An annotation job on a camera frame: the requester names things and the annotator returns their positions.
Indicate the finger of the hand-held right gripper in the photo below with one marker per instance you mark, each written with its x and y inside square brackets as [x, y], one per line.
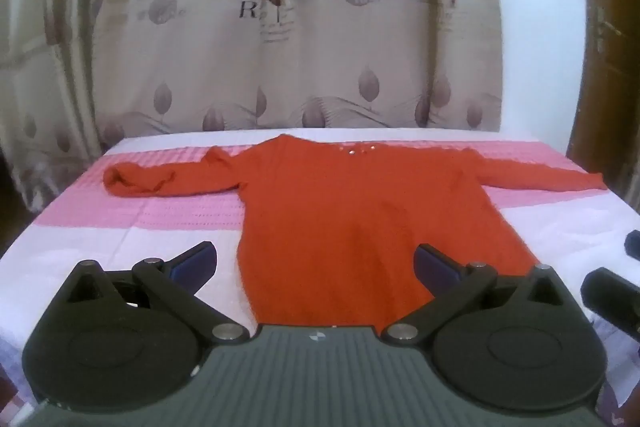
[633, 244]
[612, 297]

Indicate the pink white checked bedsheet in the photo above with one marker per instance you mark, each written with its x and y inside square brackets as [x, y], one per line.
[120, 227]

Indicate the orange knit sweater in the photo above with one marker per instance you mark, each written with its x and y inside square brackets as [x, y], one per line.
[330, 217]

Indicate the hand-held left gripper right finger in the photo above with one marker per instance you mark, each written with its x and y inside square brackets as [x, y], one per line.
[437, 272]

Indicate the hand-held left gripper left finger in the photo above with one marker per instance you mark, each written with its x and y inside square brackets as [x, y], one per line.
[192, 269]

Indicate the brown wooden door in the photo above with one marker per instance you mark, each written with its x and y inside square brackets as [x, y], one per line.
[612, 107]

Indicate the beige leaf print curtain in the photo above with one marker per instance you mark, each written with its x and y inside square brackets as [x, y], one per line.
[225, 32]

